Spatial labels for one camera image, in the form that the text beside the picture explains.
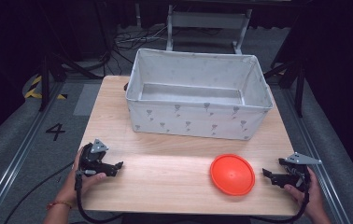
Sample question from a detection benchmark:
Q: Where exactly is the thick black right gripper cable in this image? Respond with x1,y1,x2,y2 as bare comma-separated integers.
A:
248,167,311,224

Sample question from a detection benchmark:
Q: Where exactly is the grey metal stand frame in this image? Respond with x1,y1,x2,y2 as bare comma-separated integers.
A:
165,4,254,56

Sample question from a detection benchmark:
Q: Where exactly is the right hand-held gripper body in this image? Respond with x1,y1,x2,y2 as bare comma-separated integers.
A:
281,151,323,191

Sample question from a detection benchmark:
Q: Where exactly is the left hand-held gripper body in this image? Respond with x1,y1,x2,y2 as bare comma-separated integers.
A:
78,138,115,177

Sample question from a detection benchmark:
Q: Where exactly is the bundle of floor cables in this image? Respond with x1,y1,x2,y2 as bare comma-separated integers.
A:
112,25,170,52

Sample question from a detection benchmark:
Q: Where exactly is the orange round plastic plate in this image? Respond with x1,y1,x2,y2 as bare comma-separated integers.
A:
209,153,256,197

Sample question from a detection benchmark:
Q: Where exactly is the orange bracelet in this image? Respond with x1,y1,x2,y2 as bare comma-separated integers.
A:
46,200,73,210

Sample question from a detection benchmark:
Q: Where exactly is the thick black left gripper cable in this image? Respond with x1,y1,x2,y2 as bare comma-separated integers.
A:
74,170,126,224

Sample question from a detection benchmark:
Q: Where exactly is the white fabric storage box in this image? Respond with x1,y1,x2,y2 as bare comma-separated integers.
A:
124,48,275,141

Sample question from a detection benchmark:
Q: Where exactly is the metal floor rail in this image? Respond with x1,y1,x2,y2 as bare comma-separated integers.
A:
0,81,68,224
281,88,353,224

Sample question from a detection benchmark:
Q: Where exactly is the person's right hand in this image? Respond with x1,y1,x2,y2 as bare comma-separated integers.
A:
283,167,332,224

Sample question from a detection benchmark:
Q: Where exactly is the thick black gripper cable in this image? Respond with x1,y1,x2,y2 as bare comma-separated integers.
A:
248,167,311,224
74,170,126,224

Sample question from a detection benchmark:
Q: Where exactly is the black tripod stand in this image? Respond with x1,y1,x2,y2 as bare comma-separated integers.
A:
262,57,307,119
38,50,105,112

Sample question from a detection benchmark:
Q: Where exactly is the person's left hand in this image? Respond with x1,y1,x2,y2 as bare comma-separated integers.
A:
55,147,107,205

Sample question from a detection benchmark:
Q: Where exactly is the thin black cable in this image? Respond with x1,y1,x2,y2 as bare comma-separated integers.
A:
2,160,76,224

